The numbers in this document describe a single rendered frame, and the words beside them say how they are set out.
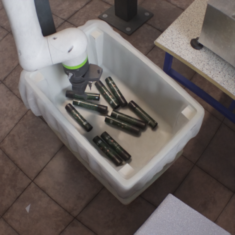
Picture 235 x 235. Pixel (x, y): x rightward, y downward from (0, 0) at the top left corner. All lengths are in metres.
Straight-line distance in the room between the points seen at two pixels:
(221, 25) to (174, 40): 0.26
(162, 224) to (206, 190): 0.86
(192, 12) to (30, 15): 0.73
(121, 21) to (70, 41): 1.32
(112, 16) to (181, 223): 1.69
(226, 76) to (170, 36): 0.27
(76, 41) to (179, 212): 0.61
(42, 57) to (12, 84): 1.15
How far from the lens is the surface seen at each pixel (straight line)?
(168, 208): 0.94
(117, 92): 1.37
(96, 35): 1.31
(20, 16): 0.88
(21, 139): 1.89
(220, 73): 1.16
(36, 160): 1.82
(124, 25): 2.21
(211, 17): 1.04
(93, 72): 1.10
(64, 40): 0.95
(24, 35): 0.92
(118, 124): 1.31
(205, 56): 1.19
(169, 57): 1.40
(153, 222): 0.93
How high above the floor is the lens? 1.68
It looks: 64 degrees down
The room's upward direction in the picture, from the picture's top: 4 degrees counter-clockwise
